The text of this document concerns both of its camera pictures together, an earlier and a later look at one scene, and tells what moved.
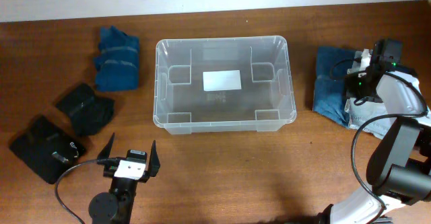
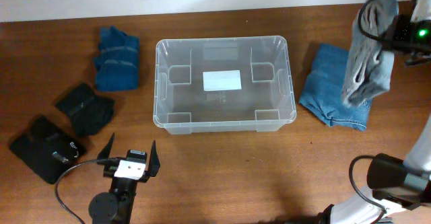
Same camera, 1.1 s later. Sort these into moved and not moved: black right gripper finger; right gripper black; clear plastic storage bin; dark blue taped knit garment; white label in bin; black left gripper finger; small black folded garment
Moved: right gripper black
Not moved: clear plastic storage bin; dark blue taped knit garment; small black folded garment; black right gripper finger; black left gripper finger; white label in bin
